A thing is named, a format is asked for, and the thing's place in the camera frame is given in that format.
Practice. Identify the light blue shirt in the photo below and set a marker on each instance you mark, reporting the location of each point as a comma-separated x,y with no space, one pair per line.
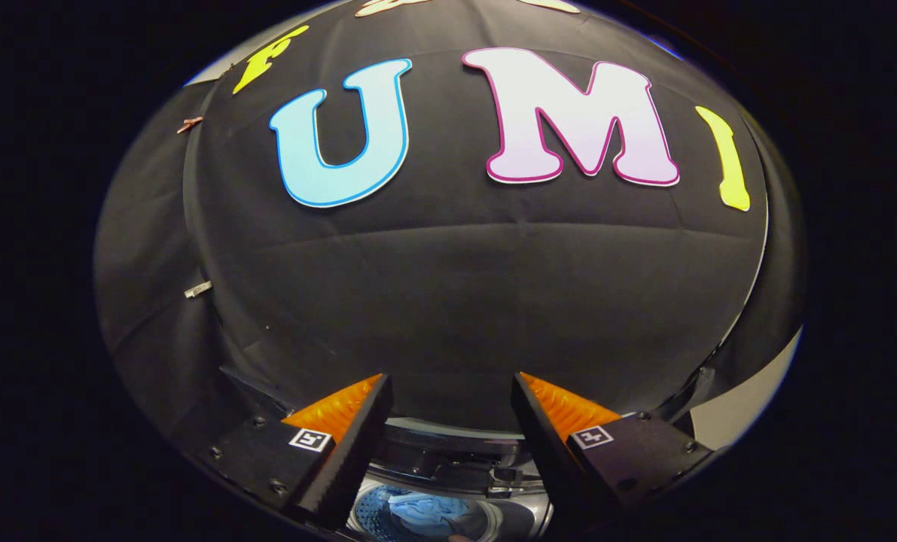
418,508

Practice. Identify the dark grey washing machine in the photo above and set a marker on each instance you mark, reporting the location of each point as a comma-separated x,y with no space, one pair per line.
448,463

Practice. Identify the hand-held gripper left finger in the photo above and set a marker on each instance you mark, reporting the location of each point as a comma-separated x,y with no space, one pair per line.
346,459

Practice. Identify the silver cloth clip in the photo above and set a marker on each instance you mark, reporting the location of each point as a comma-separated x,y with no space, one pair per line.
197,289

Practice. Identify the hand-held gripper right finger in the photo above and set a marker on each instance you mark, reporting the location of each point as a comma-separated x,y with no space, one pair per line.
546,452

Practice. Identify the copper cloth clip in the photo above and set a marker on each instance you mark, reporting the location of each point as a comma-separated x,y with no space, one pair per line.
189,124

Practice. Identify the black backdrop cloth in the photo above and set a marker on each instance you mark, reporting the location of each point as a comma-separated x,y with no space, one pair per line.
456,301

